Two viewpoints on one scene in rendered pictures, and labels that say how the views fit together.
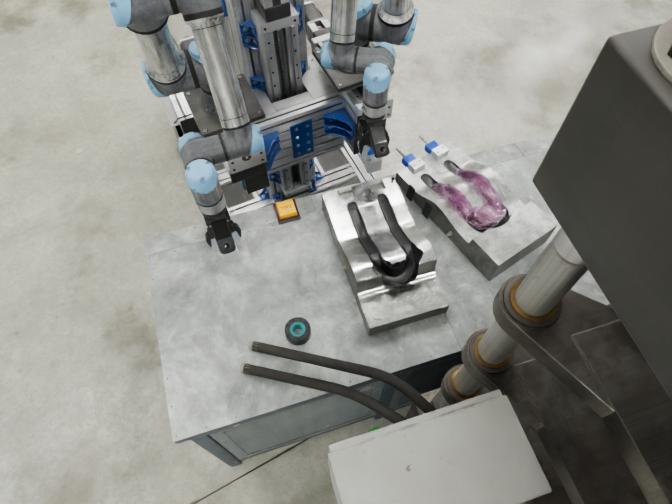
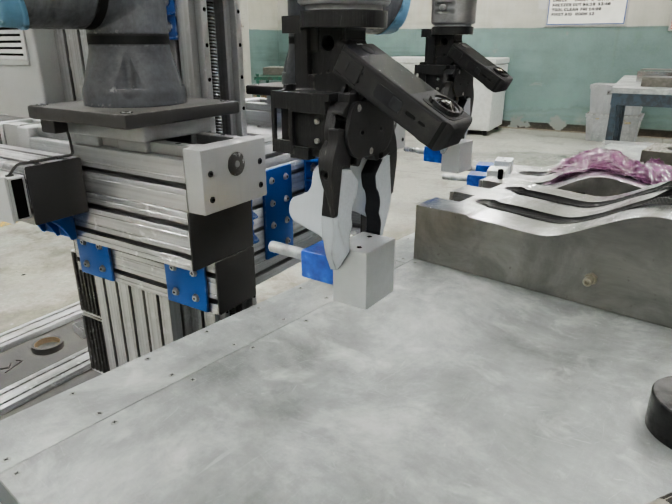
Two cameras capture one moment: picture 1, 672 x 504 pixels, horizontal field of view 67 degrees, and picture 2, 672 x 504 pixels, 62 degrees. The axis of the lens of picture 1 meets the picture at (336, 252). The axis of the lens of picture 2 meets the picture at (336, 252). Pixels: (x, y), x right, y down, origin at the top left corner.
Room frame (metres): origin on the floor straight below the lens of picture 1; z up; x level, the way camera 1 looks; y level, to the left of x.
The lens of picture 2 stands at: (0.39, 0.61, 1.13)
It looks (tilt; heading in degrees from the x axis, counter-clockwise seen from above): 21 degrees down; 327
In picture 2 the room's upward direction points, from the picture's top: straight up
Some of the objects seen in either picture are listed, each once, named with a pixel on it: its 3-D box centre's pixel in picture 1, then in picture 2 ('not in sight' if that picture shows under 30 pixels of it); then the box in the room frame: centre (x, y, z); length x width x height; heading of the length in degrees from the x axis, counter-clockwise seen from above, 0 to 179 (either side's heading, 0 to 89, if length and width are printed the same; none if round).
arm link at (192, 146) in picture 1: (201, 153); not in sight; (0.90, 0.35, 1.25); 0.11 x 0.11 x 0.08; 20
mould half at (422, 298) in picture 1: (382, 247); (608, 230); (0.82, -0.15, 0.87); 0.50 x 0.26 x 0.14; 17
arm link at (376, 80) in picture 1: (376, 84); not in sight; (1.15, -0.12, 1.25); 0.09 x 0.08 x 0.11; 167
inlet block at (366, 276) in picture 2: (225, 240); (322, 258); (0.82, 0.35, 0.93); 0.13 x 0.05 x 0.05; 21
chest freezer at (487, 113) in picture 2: not in sight; (443, 93); (6.16, -4.95, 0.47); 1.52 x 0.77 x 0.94; 28
